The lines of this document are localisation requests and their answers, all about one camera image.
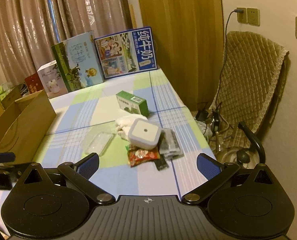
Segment black printed snack packets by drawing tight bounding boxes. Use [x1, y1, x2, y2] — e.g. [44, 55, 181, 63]
[159, 128, 184, 159]

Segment black lighter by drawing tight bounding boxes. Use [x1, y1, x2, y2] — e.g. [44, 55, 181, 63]
[154, 158, 169, 171]

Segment clear plastic tray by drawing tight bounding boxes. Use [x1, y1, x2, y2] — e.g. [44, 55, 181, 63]
[82, 132, 114, 157]

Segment dark blue milk carton box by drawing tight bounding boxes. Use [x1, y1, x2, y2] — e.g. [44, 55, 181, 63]
[95, 27, 158, 79]

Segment wooden wardrobe door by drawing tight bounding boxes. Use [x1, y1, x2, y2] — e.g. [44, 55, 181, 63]
[139, 0, 224, 111]

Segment wall socket pair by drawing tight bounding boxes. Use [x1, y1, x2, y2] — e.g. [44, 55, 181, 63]
[235, 8, 260, 27]

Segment brown cardboard carton stack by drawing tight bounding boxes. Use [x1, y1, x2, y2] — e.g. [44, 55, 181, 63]
[0, 83, 29, 116]

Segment open brown cardboard box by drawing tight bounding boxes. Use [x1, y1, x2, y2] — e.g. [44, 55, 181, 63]
[0, 90, 56, 164]

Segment light blue milk carton box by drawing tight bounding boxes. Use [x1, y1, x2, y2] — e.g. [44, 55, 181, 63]
[51, 30, 104, 92]

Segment red gift box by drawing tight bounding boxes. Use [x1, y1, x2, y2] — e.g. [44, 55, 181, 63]
[25, 73, 43, 94]

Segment white humidifier product box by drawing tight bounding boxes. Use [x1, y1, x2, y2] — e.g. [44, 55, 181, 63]
[37, 60, 68, 99]

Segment beige curtain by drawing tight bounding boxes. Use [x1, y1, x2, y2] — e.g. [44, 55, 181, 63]
[0, 0, 131, 85]

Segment white knitted cloth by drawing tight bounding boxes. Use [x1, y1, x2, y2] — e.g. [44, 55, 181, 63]
[115, 114, 148, 140]

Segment black charger cable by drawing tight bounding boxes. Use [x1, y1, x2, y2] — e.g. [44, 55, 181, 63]
[212, 9, 244, 133]

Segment quilted olive chair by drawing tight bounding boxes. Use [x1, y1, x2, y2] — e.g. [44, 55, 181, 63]
[209, 31, 288, 163]

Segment white square lidded container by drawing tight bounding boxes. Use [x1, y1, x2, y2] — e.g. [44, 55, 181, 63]
[128, 119, 161, 150]

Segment metal pot on floor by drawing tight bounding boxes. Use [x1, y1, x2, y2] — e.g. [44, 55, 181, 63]
[216, 147, 260, 169]

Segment green medicine box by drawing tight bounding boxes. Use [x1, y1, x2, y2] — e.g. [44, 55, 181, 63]
[116, 90, 149, 117]

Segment green tissue packs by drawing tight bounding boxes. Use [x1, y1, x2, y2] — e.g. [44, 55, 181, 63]
[0, 82, 14, 101]

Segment red snack packet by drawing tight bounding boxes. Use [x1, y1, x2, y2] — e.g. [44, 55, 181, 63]
[126, 144, 160, 167]

